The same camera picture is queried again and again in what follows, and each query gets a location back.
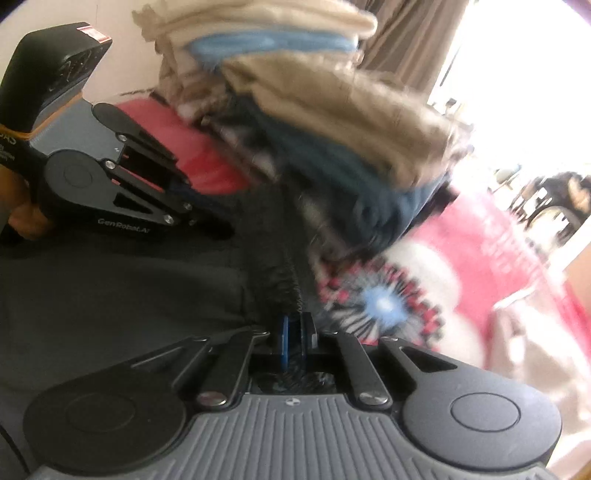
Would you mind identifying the beige curtain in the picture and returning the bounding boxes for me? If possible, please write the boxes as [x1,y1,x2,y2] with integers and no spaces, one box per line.
[358,0,476,100]

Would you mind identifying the pink floral blanket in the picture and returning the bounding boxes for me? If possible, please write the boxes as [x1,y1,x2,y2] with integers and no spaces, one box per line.
[113,97,591,480]

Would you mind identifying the light grey garment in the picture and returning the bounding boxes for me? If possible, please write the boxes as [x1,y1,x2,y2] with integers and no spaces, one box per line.
[489,281,591,416]

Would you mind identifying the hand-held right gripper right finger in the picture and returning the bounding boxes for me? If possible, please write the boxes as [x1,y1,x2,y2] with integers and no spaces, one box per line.
[300,311,458,411]

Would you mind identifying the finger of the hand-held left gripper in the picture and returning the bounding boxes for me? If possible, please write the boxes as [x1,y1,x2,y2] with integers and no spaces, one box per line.
[91,103,193,186]
[98,158,235,241]

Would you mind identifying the wheelchair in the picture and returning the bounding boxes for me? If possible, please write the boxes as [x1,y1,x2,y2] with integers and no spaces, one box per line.
[522,171,591,232]

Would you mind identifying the stack of beige folded clothes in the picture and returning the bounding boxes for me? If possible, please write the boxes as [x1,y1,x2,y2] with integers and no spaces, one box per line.
[203,55,472,259]

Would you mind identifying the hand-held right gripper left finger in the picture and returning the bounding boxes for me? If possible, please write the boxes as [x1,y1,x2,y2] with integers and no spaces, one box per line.
[131,314,293,411]

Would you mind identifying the black pants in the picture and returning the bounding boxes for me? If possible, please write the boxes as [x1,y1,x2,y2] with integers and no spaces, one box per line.
[0,182,340,480]

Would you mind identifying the person's left hand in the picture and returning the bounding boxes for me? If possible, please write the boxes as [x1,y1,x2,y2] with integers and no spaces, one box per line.
[0,166,52,241]

